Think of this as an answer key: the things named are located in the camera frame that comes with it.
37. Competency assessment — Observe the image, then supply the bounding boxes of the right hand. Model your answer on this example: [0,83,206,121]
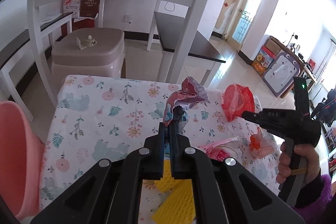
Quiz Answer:
[275,141,321,185]

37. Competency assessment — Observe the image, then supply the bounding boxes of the black camera module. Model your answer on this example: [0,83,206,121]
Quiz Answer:
[293,77,310,116]

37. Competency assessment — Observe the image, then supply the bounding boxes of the dark bench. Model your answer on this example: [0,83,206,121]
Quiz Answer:
[1,12,72,121]
[147,11,226,88]

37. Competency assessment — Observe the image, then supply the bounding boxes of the colourful snack wrapper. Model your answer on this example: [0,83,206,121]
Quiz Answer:
[163,76,209,132]

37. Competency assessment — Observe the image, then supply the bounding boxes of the red white snack wrapper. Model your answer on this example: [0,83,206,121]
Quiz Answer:
[198,136,239,161]

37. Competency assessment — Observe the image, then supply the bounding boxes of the floral tablecloth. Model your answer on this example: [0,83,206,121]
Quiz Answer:
[39,75,279,209]

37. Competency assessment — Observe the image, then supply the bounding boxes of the dark top bench right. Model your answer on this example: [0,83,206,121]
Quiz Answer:
[147,11,226,88]

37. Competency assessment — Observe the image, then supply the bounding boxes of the small item on stool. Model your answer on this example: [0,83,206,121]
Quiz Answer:
[76,35,97,50]

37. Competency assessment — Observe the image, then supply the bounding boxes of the red plastic bag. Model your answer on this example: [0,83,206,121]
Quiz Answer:
[222,84,255,122]

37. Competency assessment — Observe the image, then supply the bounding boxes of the beige plastic stool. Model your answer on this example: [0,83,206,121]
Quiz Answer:
[51,28,125,92]

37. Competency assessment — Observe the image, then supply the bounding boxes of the red cardboard box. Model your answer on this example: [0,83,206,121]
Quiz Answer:
[63,0,100,31]

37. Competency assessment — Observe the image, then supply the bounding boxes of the pink plastic bin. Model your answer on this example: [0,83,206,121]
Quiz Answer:
[1,101,44,221]

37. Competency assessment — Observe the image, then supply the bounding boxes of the white board with eyes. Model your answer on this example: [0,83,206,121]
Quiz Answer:
[262,52,300,97]

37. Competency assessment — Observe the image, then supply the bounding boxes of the colourful boxes by wall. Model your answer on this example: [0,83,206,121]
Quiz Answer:
[252,36,281,76]

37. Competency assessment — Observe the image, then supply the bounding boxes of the purple sleeve forearm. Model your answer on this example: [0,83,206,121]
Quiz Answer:
[293,173,335,223]

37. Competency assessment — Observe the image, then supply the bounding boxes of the pink translucent plastic bag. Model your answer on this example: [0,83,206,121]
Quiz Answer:
[249,126,278,159]

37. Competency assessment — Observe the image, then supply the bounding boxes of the yellow sponge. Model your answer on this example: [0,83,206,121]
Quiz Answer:
[151,160,196,224]

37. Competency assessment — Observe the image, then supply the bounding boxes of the dark top bench left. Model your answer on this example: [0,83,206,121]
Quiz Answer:
[1,12,72,121]

